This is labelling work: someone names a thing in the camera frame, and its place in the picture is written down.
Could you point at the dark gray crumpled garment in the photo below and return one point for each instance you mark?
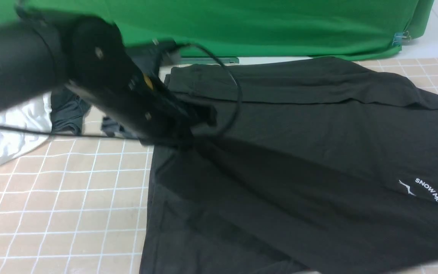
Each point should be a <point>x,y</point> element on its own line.
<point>68,112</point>

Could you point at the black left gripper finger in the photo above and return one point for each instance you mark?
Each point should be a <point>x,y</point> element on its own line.
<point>203,114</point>

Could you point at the green backdrop cloth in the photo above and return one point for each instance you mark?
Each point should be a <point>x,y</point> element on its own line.
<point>354,30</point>

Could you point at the beige checkered tablecloth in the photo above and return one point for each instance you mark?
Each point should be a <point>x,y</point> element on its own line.
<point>81,206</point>

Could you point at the dark gray long-sleeve shirt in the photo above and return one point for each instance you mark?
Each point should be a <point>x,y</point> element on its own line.
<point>331,166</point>

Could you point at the blue binder clip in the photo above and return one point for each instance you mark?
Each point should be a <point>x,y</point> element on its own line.
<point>400,38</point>

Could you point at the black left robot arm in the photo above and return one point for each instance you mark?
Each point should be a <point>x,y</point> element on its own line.
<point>46,50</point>

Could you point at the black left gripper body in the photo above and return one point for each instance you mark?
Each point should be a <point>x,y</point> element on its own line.
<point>141,104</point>

